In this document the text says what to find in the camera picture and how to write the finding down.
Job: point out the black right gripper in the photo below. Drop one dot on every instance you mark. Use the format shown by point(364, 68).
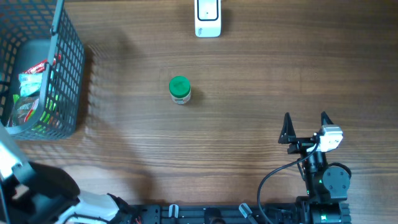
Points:
point(288, 135)

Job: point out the green lid jar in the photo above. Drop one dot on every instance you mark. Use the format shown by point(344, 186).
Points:
point(180, 90)

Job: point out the green clear snack bag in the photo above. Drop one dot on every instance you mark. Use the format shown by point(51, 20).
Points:
point(25, 107)

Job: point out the pale teal snack packet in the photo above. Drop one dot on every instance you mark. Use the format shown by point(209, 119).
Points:
point(30, 83)

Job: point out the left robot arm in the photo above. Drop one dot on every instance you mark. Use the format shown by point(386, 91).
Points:
point(37, 193)

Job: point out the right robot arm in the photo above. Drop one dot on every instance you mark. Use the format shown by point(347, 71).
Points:
point(327, 183)

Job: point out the white barcode scanner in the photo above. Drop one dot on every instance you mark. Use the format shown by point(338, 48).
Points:
point(207, 18)

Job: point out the red snack wrapper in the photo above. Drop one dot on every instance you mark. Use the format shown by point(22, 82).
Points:
point(40, 67)

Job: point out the dark grey mesh basket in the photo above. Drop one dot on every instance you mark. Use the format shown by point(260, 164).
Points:
point(32, 31)

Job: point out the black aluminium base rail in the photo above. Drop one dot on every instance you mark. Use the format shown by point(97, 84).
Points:
point(283, 213)

